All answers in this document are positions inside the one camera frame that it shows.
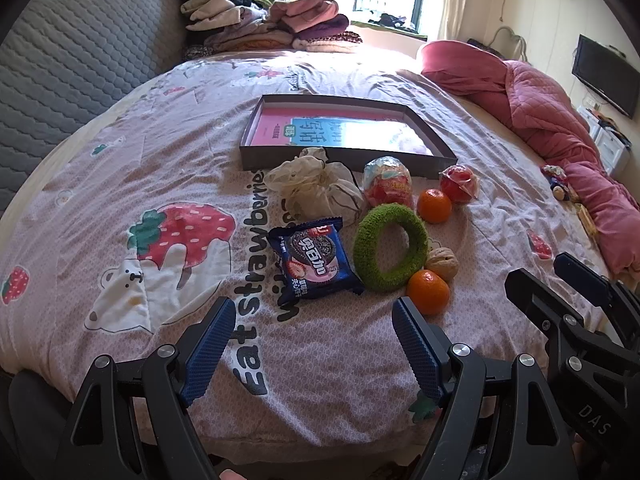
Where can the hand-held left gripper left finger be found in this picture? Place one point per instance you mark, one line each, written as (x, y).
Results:
(210, 350)

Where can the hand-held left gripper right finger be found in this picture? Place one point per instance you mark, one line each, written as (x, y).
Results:
(417, 350)

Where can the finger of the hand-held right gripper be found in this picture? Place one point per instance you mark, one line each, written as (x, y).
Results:
(530, 295)
(585, 280)

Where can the orange tangerine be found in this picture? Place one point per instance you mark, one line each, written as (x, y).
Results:
(427, 292)
(434, 206)

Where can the brown walnut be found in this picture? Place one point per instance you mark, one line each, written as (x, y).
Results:
(442, 263)

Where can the small toy egg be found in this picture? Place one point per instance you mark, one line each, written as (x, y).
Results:
(457, 185)

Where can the blue cookie packet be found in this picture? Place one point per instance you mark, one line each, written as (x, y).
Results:
(312, 260)

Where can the large toy egg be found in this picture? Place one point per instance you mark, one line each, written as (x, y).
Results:
(387, 182)

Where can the cream mesh scrunchie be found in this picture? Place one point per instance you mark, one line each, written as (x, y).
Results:
(320, 187)

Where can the shallow grey cardboard box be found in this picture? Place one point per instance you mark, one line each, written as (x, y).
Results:
(250, 152)

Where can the small colourful doll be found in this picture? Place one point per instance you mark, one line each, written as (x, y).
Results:
(560, 182)

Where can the white drawer cabinet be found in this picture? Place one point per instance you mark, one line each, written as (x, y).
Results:
(607, 140)

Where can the pink quilt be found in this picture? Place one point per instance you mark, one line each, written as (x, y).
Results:
(555, 115)

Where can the strawberry printed bedsheet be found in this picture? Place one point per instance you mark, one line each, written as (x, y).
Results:
(150, 170)

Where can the black television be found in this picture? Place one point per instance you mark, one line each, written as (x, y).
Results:
(602, 77)

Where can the pink pillow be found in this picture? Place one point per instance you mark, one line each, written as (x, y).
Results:
(460, 70)

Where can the dark clothes on windowsill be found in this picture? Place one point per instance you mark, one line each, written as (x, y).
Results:
(392, 21)

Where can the pile of folded clothes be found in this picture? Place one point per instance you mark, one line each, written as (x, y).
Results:
(250, 20)

